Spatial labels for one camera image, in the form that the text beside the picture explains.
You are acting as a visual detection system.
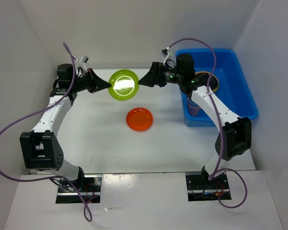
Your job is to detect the green plastic plate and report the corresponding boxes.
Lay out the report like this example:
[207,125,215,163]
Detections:
[108,69,140,101]

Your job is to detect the green-rimmed bamboo woven plate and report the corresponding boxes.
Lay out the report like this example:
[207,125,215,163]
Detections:
[194,70,219,93]

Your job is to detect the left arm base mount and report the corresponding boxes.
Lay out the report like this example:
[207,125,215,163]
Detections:
[51,174,102,204]

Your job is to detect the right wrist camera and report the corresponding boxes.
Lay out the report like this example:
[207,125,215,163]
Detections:
[160,47,173,66]

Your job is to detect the blue plastic bin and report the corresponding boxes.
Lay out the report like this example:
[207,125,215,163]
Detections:
[176,48,258,121]

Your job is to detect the purple cable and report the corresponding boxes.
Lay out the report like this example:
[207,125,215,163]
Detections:
[168,37,248,208]
[0,42,96,222]

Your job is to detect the blue plastic cup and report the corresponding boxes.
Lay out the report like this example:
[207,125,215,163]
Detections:
[187,98,199,107]

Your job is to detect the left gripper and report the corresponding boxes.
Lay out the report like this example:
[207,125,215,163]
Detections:
[71,68,111,93]

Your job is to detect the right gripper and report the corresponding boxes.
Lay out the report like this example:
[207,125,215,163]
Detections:
[137,62,183,87]

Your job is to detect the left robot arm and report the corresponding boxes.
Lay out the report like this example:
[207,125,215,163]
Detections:
[20,64,111,192]

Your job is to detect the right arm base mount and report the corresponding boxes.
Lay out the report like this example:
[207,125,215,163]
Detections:
[185,172,231,202]

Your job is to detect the black plastic plate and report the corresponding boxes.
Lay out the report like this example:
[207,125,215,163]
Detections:
[195,71,218,91]

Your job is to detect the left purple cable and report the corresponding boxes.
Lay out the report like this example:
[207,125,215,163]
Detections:
[0,42,96,222]

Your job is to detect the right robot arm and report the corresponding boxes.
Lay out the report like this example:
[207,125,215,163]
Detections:
[138,54,252,188]

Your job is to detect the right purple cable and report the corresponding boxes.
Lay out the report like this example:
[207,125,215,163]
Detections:
[168,37,248,208]

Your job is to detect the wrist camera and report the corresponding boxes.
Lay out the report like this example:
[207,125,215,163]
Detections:
[160,47,173,66]
[76,55,89,71]

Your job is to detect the orange plastic plate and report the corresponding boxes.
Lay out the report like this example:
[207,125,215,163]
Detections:
[126,107,154,132]

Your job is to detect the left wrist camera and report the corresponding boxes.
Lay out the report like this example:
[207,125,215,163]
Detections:
[76,55,89,71]

